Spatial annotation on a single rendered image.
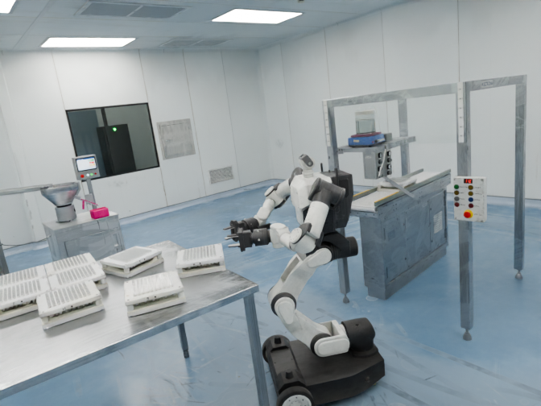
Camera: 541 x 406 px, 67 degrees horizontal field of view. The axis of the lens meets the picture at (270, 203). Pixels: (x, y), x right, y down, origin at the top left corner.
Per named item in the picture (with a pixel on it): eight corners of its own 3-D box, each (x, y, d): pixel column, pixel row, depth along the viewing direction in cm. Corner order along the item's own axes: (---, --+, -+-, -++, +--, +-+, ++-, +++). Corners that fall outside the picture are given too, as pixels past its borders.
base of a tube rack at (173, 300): (127, 317, 170) (126, 312, 169) (126, 296, 193) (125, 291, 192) (186, 301, 178) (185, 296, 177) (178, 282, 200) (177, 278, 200)
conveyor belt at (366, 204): (373, 213, 303) (373, 206, 302) (346, 210, 321) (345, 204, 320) (450, 176, 392) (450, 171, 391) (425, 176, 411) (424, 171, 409)
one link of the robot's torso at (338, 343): (339, 336, 253) (337, 316, 250) (351, 354, 233) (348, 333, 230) (307, 342, 250) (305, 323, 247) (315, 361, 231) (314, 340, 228)
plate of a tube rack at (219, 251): (175, 269, 204) (175, 265, 204) (178, 254, 228) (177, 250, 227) (224, 260, 207) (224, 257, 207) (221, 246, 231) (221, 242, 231)
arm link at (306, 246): (290, 250, 205) (309, 261, 187) (274, 241, 200) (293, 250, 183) (301, 233, 206) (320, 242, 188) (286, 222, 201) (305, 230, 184)
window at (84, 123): (81, 182, 667) (64, 109, 641) (81, 182, 668) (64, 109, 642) (159, 167, 750) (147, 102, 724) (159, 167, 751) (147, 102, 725)
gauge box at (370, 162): (377, 180, 293) (374, 151, 289) (364, 179, 301) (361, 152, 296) (392, 173, 307) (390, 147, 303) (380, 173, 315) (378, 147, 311)
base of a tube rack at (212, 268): (177, 279, 205) (176, 274, 205) (179, 262, 229) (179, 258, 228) (225, 270, 209) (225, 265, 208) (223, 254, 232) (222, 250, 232)
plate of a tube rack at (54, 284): (52, 294, 192) (51, 290, 192) (48, 279, 213) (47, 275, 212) (106, 278, 205) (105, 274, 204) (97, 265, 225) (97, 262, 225)
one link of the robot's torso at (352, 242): (351, 251, 239) (349, 222, 235) (360, 258, 226) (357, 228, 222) (305, 259, 235) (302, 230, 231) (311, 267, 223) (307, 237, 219)
